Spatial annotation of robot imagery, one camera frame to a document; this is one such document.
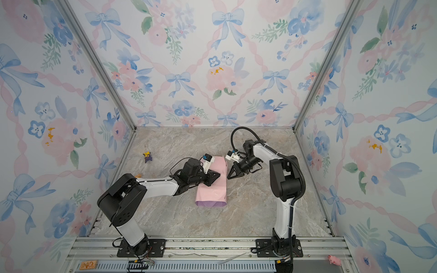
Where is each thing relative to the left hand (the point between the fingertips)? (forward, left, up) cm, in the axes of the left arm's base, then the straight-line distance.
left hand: (220, 174), depth 88 cm
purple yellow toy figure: (+15, +44, -6) cm, 47 cm away
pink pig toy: (-36, -47, -6) cm, 59 cm away
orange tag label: (-39, +53, -6) cm, 66 cm away
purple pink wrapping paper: (-11, +2, -1) cm, 11 cm away
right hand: (-1, -6, -2) cm, 6 cm away
